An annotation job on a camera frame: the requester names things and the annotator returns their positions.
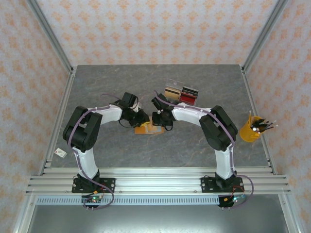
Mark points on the narrow aluminium base rail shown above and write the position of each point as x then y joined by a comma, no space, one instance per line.
158,171

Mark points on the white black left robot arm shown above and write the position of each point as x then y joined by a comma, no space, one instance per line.
109,115

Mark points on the white card with red logo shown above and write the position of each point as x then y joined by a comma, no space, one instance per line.
61,153

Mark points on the black pencil with white tip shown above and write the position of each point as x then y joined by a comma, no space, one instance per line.
273,127

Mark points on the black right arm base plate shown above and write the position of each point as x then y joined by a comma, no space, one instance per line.
206,184

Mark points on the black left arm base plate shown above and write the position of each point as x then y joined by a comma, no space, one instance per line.
109,184

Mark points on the gold card with magnetic stripe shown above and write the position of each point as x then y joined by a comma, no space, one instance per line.
172,95

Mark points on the grey metal panel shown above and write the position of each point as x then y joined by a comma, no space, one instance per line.
158,221

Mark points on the aluminium frame post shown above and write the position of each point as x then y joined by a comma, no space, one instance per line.
267,31
290,213
49,32
24,213

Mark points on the clear acrylic organizer box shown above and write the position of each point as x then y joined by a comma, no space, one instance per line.
173,83

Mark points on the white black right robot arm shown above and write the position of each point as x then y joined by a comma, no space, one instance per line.
189,115

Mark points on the aluminium lower frame post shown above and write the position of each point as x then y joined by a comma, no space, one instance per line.
24,213
290,213

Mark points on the yellow pencil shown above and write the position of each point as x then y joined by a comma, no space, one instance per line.
250,115

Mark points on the yellow pencil cup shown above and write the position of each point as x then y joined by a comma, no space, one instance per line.
247,133

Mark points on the orange leather card holder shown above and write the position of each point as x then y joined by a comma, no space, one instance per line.
141,130

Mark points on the black card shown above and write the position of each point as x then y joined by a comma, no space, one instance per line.
190,90

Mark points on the wide aluminium base rail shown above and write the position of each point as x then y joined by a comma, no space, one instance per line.
158,185

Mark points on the aluminium table side rail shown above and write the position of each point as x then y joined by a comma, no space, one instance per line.
59,121
249,92

